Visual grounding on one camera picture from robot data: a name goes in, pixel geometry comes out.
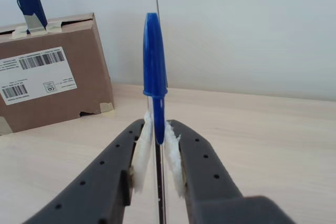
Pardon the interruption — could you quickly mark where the blue capped clear ballpoint pen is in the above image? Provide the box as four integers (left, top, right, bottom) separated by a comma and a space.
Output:
142, 12, 169, 224

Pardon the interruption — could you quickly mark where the cardboard box with label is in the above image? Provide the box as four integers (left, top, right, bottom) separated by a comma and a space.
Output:
0, 12, 115, 135

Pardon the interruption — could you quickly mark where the beige masking tape piece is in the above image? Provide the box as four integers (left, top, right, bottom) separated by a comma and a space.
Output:
12, 26, 27, 39
46, 20, 64, 33
0, 116, 14, 136
99, 102, 114, 117

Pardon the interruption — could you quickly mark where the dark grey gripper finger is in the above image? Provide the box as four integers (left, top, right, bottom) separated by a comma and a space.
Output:
20, 111, 154, 224
164, 119, 299, 224

